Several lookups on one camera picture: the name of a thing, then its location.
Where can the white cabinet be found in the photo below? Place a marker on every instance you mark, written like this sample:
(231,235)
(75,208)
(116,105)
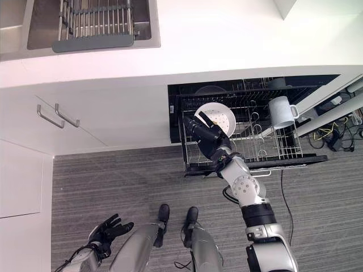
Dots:
(54,119)

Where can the silver right robot leg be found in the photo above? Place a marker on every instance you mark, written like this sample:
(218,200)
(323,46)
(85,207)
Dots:
(198,241)

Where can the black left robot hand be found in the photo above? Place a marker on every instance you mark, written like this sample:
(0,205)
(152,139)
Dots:
(110,226)

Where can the black dishwasher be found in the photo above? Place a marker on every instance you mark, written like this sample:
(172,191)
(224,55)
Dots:
(246,122)

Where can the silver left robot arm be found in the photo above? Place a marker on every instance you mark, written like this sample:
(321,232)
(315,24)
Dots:
(82,259)

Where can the stainless steel sink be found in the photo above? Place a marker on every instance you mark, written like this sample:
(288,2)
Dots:
(82,25)

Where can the grey dish drying rack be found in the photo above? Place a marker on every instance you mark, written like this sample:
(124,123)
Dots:
(95,27)

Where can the silver left robot leg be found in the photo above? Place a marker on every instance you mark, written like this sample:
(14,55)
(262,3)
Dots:
(141,241)

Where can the white speckled mug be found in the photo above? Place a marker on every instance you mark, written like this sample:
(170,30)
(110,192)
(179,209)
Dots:
(280,112)

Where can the silver robot leg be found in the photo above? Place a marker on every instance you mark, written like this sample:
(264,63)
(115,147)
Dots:
(198,241)
(141,241)

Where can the black power adapter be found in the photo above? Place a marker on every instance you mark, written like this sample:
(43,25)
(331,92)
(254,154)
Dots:
(336,143)

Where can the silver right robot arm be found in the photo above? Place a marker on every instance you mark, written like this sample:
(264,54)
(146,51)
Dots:
(255,215)

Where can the white perforated plate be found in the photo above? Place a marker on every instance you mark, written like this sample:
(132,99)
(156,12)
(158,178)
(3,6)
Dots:
(219,117)

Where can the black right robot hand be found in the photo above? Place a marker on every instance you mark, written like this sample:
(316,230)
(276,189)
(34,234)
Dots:
(207,136)

